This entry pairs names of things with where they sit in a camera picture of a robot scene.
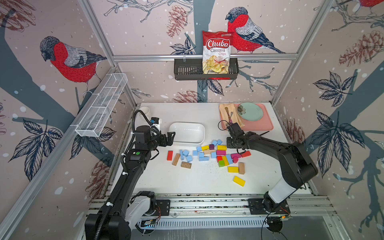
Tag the magenta block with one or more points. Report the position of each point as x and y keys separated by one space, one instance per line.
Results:
x=221 y=153

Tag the yellow block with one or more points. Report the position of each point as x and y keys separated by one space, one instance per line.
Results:
x=221 y=148
x=239 y=181
x=233 y=169

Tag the red block right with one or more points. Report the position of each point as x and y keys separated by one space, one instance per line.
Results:
x=246 y=154

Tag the yellow block middle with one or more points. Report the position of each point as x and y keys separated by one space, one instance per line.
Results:
x=233 y=169

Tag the red block left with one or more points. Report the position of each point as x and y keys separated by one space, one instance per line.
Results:
x=170 y=155

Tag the yellow block top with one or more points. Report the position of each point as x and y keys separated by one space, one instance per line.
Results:
x=221 y=148

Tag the beige cloth napkin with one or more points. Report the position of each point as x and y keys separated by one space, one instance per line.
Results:
x=235 y=117

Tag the wooden block right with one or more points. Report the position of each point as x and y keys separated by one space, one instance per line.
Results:
x=241 y=167

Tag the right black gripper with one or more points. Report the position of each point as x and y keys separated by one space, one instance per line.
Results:
x=228 y=145

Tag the long wooden block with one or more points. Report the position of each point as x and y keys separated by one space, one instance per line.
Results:
x=176 y=159

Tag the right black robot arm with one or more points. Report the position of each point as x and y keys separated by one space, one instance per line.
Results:
x=297 y=167

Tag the white wire wall basket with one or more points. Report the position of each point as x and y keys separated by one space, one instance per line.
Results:
x=98 y=114

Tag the metal spoon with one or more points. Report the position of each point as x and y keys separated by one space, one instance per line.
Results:
x=229 y=115

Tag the white ceramic mug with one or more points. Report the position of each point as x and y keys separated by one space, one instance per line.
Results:
x=146 y=113

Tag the brown wooden block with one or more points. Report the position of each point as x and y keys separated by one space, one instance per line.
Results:
x=186 y=165

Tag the Chuba cassava chips bag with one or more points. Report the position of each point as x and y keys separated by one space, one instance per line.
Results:
x=216 y=52

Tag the green ceramic plate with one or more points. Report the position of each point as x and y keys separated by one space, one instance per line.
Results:
x=250 y=112

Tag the yellow block front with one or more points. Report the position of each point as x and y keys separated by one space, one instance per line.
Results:
x=239 y=181

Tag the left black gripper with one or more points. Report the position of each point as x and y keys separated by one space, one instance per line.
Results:
x=170 y=139

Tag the red block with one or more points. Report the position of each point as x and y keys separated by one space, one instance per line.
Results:
x=170 y=155
x=246 y=154

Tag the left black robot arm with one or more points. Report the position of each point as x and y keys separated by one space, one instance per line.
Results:
x=123 y=210

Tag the white ceramic serving dish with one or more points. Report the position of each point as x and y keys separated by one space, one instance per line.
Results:
x=188 y=134

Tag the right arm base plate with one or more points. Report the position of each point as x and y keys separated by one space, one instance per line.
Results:
x=257 y=207

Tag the black wall basket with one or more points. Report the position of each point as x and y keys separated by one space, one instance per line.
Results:
x=192 y=69

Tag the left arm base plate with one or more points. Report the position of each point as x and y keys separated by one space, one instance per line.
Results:
x=162 y=208

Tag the blue blocks top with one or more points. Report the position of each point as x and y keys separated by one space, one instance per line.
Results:
x=217 y=142

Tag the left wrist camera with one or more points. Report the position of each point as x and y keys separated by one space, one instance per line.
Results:
x=156 y=122

